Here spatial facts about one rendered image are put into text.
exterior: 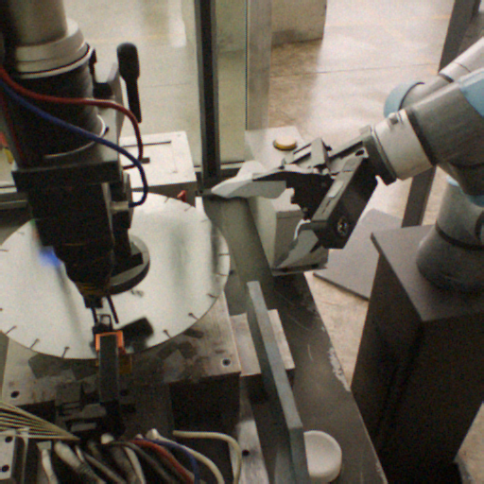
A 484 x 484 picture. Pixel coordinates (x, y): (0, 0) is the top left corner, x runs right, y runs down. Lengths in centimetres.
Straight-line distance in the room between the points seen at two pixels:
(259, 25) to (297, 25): 298
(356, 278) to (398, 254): 100
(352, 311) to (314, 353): 111
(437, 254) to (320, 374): 32
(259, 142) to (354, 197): 51
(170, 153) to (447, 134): 60
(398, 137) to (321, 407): 42
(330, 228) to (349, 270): 153
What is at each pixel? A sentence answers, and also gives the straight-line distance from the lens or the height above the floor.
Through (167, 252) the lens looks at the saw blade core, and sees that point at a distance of 79.
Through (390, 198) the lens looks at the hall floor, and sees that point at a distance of 259.
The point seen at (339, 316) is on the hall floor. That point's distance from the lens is 201.
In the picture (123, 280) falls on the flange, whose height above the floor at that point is 96.
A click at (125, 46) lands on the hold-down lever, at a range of 54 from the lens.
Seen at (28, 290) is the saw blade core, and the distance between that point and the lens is 78.
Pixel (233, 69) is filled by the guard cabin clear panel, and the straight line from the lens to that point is 117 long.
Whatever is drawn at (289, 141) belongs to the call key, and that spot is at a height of 91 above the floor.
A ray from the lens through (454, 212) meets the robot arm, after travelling 101.
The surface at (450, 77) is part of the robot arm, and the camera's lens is 84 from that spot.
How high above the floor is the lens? 147
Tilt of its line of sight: 42 degrees down
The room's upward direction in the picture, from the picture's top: straight up
